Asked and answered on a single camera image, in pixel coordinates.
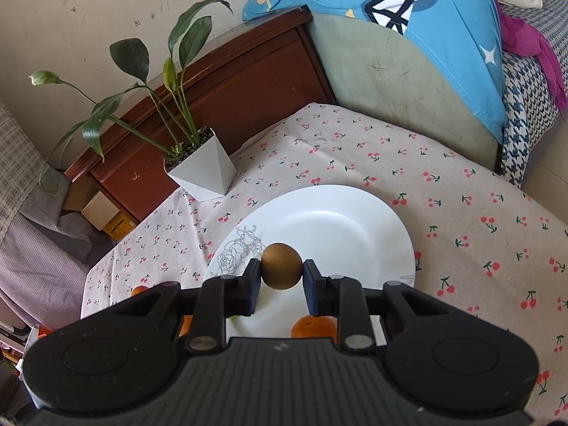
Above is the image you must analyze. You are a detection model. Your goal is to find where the lilac checked cloth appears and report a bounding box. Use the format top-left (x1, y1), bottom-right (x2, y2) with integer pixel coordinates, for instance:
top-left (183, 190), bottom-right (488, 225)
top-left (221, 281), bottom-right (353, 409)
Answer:
top-left (0, 166), bottom-right (117, 330)

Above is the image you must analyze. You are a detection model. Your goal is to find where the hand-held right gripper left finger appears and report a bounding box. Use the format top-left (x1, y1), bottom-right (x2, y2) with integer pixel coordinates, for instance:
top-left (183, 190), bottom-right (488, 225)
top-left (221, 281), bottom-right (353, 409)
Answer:
top-left (119, 259), bottom-right (263, 357)

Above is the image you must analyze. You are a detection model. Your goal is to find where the beige plaid curtain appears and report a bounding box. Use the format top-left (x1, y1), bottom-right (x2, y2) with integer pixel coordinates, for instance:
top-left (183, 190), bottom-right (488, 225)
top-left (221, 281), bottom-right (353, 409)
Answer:
top-left (0, 98), bottom-right (58, 242)

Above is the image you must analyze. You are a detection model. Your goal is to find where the cherry print tablecloth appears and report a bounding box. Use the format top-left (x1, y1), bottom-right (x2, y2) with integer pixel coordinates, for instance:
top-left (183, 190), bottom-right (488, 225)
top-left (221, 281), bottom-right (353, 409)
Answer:
top-left (81, 102), bottom-right (568, 418)

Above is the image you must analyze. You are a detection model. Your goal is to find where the brown longan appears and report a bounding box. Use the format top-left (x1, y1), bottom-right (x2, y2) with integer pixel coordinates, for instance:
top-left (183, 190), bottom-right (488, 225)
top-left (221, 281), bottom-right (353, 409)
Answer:
top-left (260, 242), bottom-right (302, 291)

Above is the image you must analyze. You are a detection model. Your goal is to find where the grey-green mattress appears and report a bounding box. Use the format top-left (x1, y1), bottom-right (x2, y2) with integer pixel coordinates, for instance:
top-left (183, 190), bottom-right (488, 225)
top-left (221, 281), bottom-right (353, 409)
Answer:
top-left (306, 8), bottom-right (504, 171)

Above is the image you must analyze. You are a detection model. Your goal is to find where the magenta cloth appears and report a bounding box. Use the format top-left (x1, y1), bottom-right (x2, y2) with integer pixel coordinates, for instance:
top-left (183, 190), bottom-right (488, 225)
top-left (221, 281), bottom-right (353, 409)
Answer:
top-left (473, 0), bottom-right (568, 109)

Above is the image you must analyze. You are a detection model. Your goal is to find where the green leafy plant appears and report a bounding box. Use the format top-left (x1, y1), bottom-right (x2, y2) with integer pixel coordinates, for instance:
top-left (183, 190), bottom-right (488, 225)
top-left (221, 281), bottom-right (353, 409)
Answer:
top-left (29, 0), bottom-right (234, 160)

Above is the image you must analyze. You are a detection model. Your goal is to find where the houndstooth blanket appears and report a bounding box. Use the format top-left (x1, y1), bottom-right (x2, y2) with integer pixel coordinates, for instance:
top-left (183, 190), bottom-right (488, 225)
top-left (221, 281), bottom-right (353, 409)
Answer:
top-left (501, 0), bottom-right (568, 187)

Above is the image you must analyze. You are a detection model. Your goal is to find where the cardboard box with yellow band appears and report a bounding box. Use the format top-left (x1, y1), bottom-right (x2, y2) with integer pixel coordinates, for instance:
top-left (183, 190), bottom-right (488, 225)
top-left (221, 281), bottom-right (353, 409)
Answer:
top-left (62, 181), bottom-right (137, 241)

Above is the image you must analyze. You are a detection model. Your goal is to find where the white plate with line drawing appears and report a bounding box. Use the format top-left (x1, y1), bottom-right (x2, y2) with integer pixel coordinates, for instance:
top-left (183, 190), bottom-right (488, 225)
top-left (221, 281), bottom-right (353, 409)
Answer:
top-left (205, 185), bottom-right (417, 339)

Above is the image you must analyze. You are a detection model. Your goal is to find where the blue printed blanket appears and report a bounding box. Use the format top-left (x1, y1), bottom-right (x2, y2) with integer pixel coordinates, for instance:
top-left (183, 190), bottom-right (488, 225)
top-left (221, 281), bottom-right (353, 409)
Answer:
top-left (242, 0), bottom-right (509, 133)

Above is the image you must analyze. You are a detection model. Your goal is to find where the white geometric plant pot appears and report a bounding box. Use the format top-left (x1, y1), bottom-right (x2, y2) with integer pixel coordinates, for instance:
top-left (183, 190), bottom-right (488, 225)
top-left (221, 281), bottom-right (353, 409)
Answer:
top-left (163, 126), bottom-right (237, 202)

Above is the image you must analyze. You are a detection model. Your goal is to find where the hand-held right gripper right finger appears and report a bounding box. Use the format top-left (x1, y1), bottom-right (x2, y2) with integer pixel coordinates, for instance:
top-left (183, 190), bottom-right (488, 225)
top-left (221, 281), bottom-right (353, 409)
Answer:
top-left (304, 260), bottom-right (445, 351)

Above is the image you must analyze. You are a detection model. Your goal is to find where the brown wooden headboard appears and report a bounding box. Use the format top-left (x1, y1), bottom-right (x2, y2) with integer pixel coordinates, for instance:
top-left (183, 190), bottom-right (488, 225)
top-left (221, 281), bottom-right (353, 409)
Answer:
top-left (64, 4), bottom-right (337, 223)

